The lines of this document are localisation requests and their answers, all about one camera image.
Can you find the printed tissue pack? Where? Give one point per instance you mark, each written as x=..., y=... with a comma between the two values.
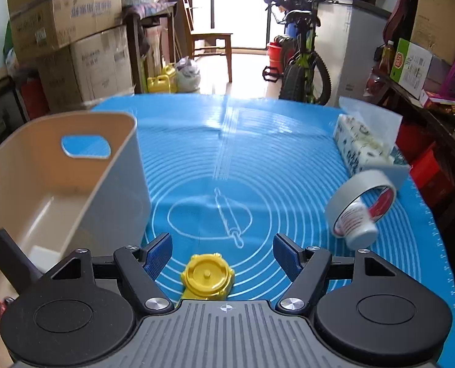
x=361, y=145

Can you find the red paper bags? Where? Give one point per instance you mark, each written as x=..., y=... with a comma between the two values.
x=426, y=165

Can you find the blue silicone baking mat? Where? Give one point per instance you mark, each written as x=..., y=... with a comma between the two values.
x=288, y=161

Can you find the black metal cart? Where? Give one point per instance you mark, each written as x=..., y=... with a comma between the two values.
x=1, y=115

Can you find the beige plastic basket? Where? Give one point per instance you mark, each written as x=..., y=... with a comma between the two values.
x=108, y=199

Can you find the black green bicycle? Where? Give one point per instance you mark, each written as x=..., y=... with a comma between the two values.
x=304, y=65

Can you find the dark wooden shelf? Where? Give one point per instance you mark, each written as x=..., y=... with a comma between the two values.
x=446, y=130

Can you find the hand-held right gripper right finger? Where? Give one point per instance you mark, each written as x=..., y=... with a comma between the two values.
x=288, y=257

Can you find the small white bottle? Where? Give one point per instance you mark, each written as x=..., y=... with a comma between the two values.
x=359, y=226

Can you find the white chest freezer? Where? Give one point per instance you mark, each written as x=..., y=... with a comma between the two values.
x=357, y=46

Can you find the dark balcony door frame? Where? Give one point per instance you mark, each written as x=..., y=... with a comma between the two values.
x=212, y=7

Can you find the dark wooden side table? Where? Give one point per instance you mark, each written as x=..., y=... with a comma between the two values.
x=150, y=11

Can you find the yellow plastic toy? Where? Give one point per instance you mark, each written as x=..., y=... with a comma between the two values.
x=206, y=276

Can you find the yellow plastic jug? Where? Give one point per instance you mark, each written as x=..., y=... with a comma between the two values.
x=160, y=82

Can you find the green white carton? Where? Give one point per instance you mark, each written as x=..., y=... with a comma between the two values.
x=411, y=65

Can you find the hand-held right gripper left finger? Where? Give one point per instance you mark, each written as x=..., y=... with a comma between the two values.
x=157, y=257

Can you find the open brown cardboard box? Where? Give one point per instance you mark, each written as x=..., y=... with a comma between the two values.
x=58, y=19

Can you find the grey tape roll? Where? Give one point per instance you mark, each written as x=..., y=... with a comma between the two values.
x=350, y=191

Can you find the red bucket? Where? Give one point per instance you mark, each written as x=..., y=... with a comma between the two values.
x=275, y=57

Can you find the white plastic bag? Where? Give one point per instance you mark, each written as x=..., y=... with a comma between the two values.
x=188, y=76

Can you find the wooden chair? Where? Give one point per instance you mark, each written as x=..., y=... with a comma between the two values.
x=212, y=38

